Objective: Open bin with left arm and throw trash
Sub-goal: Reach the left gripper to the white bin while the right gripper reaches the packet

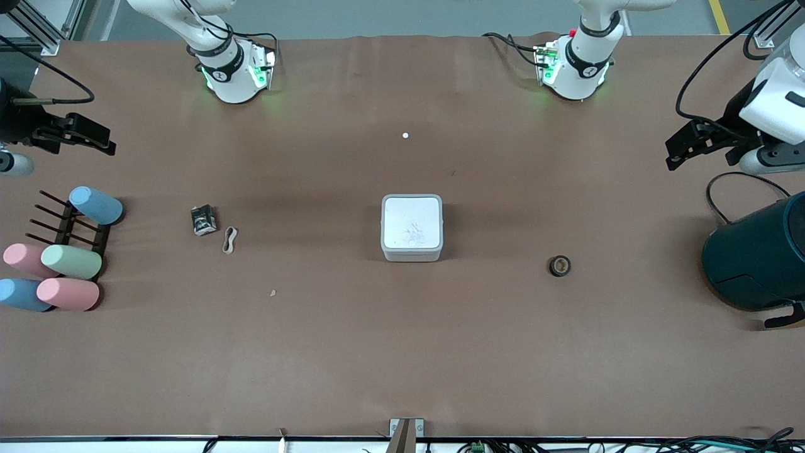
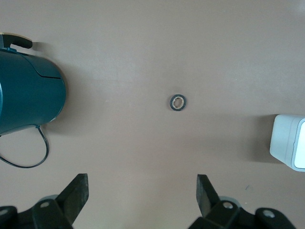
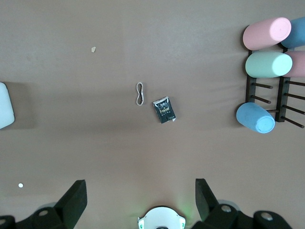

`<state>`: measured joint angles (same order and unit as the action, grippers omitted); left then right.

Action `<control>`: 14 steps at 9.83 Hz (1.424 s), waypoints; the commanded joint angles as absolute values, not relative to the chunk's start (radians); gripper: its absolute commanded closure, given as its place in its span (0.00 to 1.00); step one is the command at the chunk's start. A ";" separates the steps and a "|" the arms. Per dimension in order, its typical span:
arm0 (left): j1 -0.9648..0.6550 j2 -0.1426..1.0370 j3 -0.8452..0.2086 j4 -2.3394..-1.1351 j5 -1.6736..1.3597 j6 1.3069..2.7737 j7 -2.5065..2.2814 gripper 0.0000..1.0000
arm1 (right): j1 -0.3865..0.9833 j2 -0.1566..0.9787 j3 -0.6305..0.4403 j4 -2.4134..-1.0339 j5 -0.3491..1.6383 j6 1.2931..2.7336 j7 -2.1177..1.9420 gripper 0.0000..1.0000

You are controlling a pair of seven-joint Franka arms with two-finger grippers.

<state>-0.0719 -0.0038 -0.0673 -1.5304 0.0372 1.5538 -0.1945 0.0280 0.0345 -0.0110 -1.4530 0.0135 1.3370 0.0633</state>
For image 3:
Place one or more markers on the brown table cover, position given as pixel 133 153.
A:
pixel 143 148

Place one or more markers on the blue plastic cup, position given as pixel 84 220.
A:
pixel 296 31
pixel 252 117

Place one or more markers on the small beige paper crumb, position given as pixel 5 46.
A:
pixel 93 49

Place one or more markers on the white plastic lidded bin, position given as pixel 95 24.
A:
pixel 4 107

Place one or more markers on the black snack packet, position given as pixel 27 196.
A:
pixel 164 111

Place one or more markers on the beige looped rubber band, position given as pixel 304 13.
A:
pixel 138 97

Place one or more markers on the pink plastic cup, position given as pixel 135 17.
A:
pixel 264 34
pixel 297 64

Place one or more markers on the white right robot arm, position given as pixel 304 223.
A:
pixel 162 217

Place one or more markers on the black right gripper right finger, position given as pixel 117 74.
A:
pixel 209 210

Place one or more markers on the mint green plastic cup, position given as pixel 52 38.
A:
pixel 267 64

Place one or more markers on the dark wooden cup rack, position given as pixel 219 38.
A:
pixel 250 90

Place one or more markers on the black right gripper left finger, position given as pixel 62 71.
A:
pixel 71 205

